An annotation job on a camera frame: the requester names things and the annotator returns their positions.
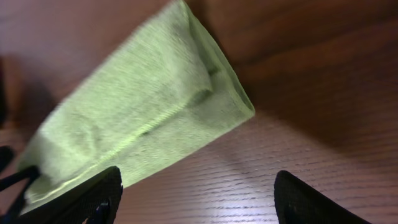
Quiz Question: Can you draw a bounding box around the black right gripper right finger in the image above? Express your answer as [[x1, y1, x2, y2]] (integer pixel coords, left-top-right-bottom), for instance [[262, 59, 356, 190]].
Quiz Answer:
[[274, 170, 370, 224]]

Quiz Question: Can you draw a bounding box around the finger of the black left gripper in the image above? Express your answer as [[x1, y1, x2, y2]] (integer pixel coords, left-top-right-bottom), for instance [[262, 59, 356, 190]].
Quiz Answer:
[[0, 145, 40, 224]]

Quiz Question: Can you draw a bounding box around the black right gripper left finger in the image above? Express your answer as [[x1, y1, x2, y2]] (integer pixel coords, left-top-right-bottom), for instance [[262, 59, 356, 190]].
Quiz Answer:
[[9, 166, 123, 224]]

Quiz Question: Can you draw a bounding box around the light green microfiber cloth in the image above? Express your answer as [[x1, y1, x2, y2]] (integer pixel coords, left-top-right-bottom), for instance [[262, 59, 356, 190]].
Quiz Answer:
[[18, 1, 255, 212]]

